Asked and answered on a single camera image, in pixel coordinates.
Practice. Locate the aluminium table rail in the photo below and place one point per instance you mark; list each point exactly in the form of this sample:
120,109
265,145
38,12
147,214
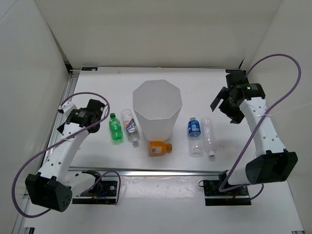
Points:
148,172

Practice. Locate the white zip tie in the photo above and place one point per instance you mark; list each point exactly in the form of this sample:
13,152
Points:
283,111

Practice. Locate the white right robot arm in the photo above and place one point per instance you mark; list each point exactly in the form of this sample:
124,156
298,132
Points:
240,100

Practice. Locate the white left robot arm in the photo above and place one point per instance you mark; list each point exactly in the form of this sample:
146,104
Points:
52,187

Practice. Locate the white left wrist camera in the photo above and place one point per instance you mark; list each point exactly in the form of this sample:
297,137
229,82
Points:
66,108

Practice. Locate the white octagonal bin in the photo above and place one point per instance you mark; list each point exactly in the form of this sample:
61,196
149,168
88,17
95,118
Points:
157,104

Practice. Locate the clear plastic bottle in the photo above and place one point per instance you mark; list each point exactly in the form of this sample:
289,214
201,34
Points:
208,137

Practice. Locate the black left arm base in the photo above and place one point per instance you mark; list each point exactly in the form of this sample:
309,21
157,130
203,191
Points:
104,192

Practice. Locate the clear bottle blue label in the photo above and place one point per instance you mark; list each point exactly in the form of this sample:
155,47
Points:
194,137

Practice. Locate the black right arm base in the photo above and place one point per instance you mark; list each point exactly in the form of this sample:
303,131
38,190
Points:
213,197

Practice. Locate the clear bottle red-blue label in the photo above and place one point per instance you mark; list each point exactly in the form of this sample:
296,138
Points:
130,126

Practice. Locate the orange juice bottle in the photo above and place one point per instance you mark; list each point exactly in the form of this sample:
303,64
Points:
159,148

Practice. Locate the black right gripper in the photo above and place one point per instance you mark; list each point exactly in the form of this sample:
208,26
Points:
236,116

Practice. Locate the green plastic bottle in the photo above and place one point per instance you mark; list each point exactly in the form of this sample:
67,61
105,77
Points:
115,128

